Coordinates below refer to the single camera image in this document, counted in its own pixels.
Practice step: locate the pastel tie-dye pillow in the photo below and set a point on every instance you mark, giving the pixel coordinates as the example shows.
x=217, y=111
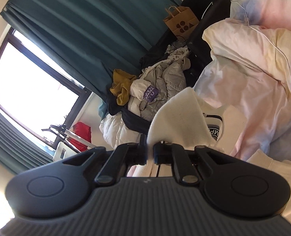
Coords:
x=270, y=0

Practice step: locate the cream knit sweater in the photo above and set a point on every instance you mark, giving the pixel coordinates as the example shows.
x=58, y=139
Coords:
x=175, y=118

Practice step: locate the white puffy coat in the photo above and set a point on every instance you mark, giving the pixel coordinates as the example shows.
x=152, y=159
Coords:
x=116, y=130

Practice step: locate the red cloth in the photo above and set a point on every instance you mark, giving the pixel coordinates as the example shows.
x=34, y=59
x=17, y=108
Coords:
x=82, y=132

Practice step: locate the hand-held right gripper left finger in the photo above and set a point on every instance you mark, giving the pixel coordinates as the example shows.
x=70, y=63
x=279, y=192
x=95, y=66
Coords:
x=143, y=152

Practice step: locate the teal curtain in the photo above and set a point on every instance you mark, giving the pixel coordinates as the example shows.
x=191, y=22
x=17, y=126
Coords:
x=10, y=137
x=86, y=29

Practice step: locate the brown paper bag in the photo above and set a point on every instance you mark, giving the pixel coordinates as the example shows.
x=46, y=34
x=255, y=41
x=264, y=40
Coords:
x=182, y=24

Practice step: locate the mustard yellow garment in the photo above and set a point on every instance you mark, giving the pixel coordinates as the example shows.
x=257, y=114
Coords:
x=121, y=86

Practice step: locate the black chair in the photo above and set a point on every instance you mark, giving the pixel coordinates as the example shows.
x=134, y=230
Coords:
x=209, y=2

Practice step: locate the black framed window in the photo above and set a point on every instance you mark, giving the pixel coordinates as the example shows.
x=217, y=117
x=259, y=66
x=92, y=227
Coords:
x=30, y=78

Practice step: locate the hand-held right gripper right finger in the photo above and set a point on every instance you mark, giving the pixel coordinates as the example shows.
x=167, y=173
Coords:
x=157, y=153

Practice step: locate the cream pillow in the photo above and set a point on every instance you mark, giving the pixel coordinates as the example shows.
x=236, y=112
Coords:
x=246, y=44

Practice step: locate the white floral garment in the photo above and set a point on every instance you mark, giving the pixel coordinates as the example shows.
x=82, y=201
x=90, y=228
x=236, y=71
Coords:
x=178, y=54

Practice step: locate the pastel tie-dye blanket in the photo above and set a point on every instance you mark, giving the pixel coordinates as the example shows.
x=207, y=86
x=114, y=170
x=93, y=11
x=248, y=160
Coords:
x=258, y=118

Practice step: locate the dark clothing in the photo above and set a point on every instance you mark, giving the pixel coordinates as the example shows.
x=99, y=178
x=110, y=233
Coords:
x=133, y=124

